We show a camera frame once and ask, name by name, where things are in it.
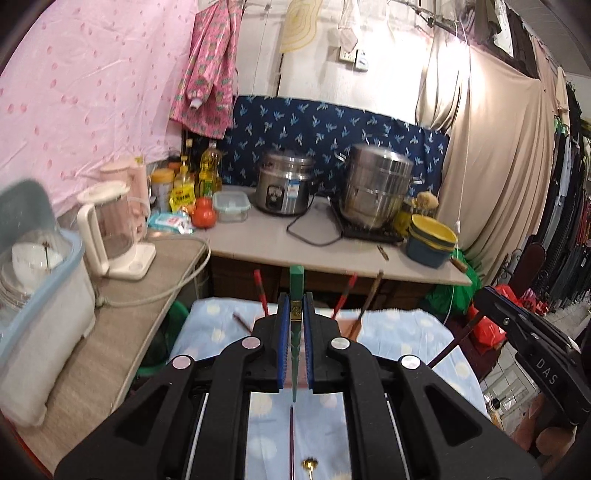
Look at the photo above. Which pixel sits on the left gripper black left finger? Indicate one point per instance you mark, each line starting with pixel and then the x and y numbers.
pixel 190 420

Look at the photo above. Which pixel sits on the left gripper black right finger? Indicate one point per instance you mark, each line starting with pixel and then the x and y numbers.
pixel 403 420

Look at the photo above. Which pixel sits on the dark maroon chopstick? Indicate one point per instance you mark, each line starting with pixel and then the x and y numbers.
pixel 291 468

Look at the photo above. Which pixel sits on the red chopstick black end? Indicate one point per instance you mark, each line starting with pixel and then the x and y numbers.
pixel 258 280

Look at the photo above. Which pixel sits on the green chopstick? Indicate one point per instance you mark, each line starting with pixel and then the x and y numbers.
pixel 296 314

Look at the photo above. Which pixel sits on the dark red patterned chopstick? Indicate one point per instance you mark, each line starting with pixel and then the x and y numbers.
pixel 455 342

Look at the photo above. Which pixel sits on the dark brown chopstick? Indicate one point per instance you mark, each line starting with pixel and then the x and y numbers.
pixel 356 326

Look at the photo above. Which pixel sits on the dark brown-red chopstick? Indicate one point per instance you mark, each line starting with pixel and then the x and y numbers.
pixel 242 322

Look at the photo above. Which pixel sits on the bright red chopstick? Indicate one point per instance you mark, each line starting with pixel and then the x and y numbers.
pixel 344 296

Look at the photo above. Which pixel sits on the person's right hand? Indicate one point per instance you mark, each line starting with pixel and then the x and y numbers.
pixel 552 442

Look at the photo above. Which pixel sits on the gold flower spoon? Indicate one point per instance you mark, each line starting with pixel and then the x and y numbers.
pixel 310 465

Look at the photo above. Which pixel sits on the pink perforated utensil basket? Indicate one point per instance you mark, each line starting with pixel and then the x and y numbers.
pixel 300 350

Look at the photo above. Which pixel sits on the grey wood countertop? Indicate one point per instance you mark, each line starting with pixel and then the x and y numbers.
pixel 99 372

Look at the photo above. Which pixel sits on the green plastic bag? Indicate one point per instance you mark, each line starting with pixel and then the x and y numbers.
pixel 444 299

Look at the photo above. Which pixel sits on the white dish rack tub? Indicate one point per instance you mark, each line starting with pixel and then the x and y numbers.
pixel 39 330

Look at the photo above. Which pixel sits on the blue yellow stacked bowls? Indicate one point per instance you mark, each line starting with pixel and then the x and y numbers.
pixel 430 242

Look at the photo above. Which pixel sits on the black induction cooktop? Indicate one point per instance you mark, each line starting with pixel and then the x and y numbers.
pixel 350 230

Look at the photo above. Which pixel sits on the blue wet wipes pack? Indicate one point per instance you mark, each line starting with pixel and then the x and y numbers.
pixel 177 223

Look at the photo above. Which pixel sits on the red tomato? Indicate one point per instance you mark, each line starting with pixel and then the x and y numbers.
pixel 203 215

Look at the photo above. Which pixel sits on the clear food container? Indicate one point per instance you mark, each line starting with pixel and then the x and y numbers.
pixel 231 206

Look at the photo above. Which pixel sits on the yellow seasoning packet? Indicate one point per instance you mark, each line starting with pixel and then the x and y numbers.
pixel 181 195

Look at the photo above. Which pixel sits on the grey-blue dish rack lid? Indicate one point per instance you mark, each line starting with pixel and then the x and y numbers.
pixel 30 243

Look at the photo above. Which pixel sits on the yellow cooking oil bottle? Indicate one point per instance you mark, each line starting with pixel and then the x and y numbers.
pixel 209 178

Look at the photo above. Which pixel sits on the large steel steamer pot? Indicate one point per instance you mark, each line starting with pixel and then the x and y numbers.
pixel 377 181

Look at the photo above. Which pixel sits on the yellow lidded jar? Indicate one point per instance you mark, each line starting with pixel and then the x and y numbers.
pixel 161 185

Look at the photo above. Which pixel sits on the beige curtain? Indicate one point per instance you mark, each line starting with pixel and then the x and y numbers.
pixel 497 168

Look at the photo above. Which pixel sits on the steel rice cooker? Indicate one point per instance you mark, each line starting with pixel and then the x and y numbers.
pixel 284 183

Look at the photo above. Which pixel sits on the navy floral cloth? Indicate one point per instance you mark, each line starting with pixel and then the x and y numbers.
pixel 323 131

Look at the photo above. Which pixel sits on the pink floral apron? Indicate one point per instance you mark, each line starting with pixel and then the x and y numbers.
pixel 205 97

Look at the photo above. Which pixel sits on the pink dotted curtain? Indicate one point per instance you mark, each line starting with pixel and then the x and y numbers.
pixel 91 82

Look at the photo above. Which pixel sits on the white wall socket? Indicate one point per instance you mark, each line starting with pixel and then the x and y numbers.
pixel 357 59

